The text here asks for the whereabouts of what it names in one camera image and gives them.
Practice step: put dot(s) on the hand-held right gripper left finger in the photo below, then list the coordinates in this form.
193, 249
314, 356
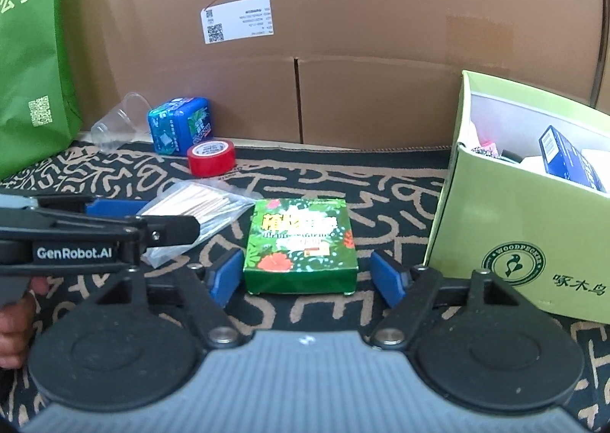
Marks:
224, 278

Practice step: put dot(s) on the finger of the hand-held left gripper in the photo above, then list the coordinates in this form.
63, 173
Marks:
171, 230
117, 208

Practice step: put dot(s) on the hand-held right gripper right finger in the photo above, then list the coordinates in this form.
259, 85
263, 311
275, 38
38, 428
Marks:
388, 278

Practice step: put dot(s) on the clear plastic toothpick packet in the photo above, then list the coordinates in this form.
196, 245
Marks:
205, 204

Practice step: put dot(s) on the green floral box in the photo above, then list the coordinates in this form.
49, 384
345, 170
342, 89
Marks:
300, 242

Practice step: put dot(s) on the light green storage box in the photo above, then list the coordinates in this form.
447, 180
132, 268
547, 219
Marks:
476, 223

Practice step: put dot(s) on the blue medicine box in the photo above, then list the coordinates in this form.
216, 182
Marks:
562, 151

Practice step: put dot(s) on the person's left hand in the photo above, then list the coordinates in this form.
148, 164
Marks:
12, 337

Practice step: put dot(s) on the red tape roll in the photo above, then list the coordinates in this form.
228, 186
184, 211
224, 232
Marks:
212, 159

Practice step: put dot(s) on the clear plastic cup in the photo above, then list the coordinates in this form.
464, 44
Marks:
119, 123

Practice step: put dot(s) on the blue gum container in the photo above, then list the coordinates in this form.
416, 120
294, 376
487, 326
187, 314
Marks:
178, 128

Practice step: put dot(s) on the black tan patterned mat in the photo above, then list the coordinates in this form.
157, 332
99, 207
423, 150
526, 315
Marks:
333, 175

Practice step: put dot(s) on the small pink patterned packet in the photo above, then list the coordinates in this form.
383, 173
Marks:
483, 148

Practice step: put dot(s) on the green fabric bag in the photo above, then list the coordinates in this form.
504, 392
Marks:
28, 56

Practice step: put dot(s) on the white shipping label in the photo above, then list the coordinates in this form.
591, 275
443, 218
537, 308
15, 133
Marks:
238, 19

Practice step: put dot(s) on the large cardboard box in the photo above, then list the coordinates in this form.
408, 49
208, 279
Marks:
357, 8

